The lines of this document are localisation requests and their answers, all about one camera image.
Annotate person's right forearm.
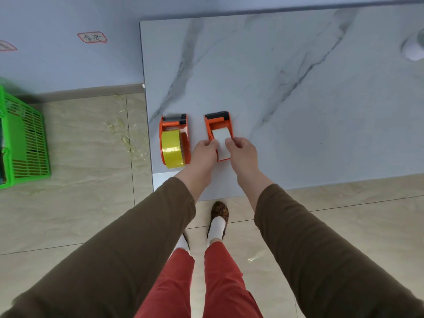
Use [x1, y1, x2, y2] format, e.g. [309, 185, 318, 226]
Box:
[236, 170, 424, 318]

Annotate leopard-print shoe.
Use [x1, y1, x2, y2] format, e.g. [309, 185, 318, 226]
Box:
[207, 201, 230, 241]

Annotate green plastic basket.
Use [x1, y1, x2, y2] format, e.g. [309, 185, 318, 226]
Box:
[0, 84, 51, 190]

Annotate white round container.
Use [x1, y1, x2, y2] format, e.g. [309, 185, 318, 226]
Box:
[400, 29, 424, 62]

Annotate orange tape dispenser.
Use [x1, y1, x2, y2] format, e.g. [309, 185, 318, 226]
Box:
[159, 113, 191, 167]
[204, 111, 234, 162]

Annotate white sock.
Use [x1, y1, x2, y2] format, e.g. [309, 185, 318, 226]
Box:
[173, 233, 190, 255]
[207, 216, 227, 247]

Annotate person's left hand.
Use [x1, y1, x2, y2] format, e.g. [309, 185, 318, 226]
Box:
[185, 139, 220, 178]

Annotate clear tape scraps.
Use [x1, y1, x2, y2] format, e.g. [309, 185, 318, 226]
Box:
[103, 93, 148, 167]

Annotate person's left forearm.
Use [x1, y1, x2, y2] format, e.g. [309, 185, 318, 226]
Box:
[0, 167, 213, 318]

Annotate yellow tape roll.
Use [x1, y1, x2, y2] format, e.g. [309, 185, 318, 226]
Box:
[161, 129, 186, 169]

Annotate person's right hand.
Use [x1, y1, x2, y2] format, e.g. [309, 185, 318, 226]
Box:
[225, 137, 261, 182]

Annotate red trousers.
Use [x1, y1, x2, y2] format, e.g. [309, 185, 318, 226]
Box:
[134, 241, 264, 318]

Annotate white tape roll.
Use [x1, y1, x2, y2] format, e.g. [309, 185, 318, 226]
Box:
[211, 127, 232, 161]

